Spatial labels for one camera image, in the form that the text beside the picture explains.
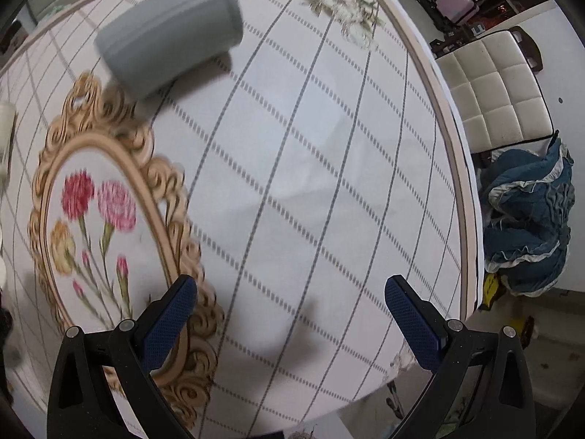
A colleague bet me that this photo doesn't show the blue denim clothing pile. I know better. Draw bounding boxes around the blue denim clothing pile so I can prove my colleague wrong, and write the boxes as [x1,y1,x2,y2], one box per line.
[480,139,576,297]

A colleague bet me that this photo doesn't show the cream padded chair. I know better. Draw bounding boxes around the cream padded chair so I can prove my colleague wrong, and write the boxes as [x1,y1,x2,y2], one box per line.
[437,26,555,154]

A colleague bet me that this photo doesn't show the white paper cup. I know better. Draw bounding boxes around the white paper cup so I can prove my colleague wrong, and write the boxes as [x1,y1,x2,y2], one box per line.
[0,101,17,184]

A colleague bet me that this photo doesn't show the pink suitcase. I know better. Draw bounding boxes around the pink suitcase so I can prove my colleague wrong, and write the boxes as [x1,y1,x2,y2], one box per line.
[436,0,479,26]

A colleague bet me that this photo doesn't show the yellow tool on floor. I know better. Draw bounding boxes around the yellow tool on floor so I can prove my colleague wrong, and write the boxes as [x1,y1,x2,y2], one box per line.
[479,273,506,311]

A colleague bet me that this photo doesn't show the grey plastic cup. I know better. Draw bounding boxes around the grey plastic cup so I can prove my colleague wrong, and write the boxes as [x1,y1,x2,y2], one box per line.
[94,0,243,100]

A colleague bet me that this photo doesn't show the floral patterned tablecloth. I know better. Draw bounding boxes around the floral patterned tablecloth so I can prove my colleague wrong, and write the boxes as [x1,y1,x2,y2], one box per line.
[1,0,479,438]

